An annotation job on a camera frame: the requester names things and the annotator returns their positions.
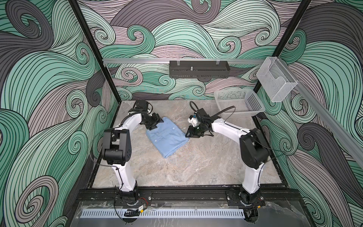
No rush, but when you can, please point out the aluminium wall rail back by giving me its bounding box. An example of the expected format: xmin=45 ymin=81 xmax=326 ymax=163
xmin=102 ymin=58 xmax=265 ymax=65

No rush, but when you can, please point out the black frame post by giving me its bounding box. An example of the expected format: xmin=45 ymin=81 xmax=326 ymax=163
xmin=253 ymin=0 xmax=312 ymax=93
xmin=68 ymin=0 xmax=122 ymax=105

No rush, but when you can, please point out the aluminium wall rail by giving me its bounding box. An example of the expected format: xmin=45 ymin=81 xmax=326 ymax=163
xmin=282 ymin=61 xmax=363 ymax=167
xmin=102 ymin=58 xmax=265 ymax=65

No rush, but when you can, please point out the black perforated wall tray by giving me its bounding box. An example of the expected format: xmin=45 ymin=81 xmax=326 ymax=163
xmin=169 ymin=61 xmax=231 ymax=81

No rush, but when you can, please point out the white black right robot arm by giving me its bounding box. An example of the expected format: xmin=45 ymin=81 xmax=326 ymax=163
xmin=185 ymin=108 xmax=270 ymax=206

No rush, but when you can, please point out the light blue long sleeve shirt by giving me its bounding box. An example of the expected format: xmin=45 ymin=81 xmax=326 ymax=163
xmin=146 ymin=117 xmax=189 ymax=159

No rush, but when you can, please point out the white slotted cable duct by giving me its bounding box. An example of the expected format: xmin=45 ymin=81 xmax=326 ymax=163
xmin=80 ymin=208 xmax=245 ymax=219

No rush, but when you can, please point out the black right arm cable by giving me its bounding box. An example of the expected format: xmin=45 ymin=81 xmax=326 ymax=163
xmin=189 ymin=100 xmax=236 ymax=121

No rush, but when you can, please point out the white plastic mesh basket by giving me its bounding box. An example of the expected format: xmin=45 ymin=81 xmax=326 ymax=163
xmin=214 ymin=89 xmax=266 ymax=118

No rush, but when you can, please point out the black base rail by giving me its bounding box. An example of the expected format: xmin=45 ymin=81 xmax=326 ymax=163
xmin=76 ymin=185 xmax=301 ymax=208

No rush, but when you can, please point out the aluminium wall rail right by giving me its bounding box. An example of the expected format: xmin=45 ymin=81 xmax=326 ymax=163
xmin=282 ymin=61 xmax=363 ymax=167

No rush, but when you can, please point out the black frame post right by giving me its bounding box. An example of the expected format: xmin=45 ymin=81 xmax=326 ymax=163
xmin=253 ymin=0 xmax=312 ymax=93

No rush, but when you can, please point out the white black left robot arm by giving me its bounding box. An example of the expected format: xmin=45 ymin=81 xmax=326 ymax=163
xmin=101 ymin=100 xmax=163 ymax=201

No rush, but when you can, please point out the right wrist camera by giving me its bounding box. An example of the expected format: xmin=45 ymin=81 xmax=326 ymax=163
xmin=188 ymin=115 xmax=199 ymax=127

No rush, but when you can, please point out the black frame post left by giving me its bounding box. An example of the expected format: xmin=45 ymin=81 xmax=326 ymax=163
xmin=68 ymin=0 xmax=122 ymax=105

